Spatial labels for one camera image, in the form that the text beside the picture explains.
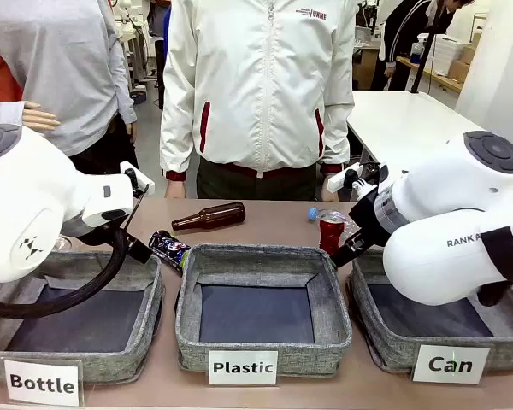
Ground white Bottle label sign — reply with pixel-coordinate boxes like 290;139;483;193
3;359;85;407

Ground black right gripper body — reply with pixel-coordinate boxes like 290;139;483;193
347;192;395;254

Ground pale hand on hip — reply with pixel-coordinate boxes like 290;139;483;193
22;100;62;133

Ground blue capped clear plastic bottle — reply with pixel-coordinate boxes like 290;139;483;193
307;206;358;234

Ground black stand pole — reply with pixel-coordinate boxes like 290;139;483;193
410;23;438;95

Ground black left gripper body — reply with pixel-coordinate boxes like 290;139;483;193
110;225;154;265

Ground person's left hand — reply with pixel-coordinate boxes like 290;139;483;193
321;172;340;202

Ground white side table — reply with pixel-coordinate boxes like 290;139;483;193
345;89;499;173

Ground dark snack wrapper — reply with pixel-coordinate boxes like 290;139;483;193
148;230;192;275

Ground white Can label sign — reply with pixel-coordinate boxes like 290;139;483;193
411;343;492;384

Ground grey fabric basket labelled Can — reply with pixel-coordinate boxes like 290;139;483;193
346;249;513;375

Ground grey fabric basket labelled Plastic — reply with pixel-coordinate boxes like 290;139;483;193
174;243;354;378

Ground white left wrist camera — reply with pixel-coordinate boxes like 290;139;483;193
119;161;156;199

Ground brown cardboard box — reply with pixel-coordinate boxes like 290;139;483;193
447;30;482;83

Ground white Plastic label sign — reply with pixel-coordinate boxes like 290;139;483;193
208;349;280;387

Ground grey sleeved forearm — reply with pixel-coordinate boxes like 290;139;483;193
0;93;27;129

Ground orange garment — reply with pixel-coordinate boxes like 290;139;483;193
0;41;25;103

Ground person's right forearm white sleeve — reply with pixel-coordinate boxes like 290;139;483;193
159;97;200;181

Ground blue spray bottle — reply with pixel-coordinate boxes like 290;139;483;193
410;33;428;66

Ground grey fabric basket labelled Bottle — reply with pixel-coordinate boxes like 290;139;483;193
0;249;166;384

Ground wooden workbench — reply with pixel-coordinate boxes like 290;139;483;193
396;55;465;93

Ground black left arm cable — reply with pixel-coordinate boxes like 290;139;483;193
0;225;130;319

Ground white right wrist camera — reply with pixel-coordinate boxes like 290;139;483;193
326;162;365;194

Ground brown glass beer bottle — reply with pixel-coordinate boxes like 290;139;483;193
171;201;247;233

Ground person in white jacket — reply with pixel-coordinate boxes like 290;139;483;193
159;0;357;202

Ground figure in grey shirt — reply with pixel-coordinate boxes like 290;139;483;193
0;0;139;175

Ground person's left forearm white sleeve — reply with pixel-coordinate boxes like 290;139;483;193
315;96;357;176

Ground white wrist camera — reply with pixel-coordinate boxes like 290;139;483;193
326;162;365;194
119;161;156;199

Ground person's right hand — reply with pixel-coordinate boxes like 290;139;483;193
165;178;186;199

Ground white stacked boxes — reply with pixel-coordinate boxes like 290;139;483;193
431;32;472;74

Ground crushed red can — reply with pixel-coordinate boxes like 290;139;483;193
318;211;348;256

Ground person in black tracksuit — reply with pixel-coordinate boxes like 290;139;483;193
378;0;476;91

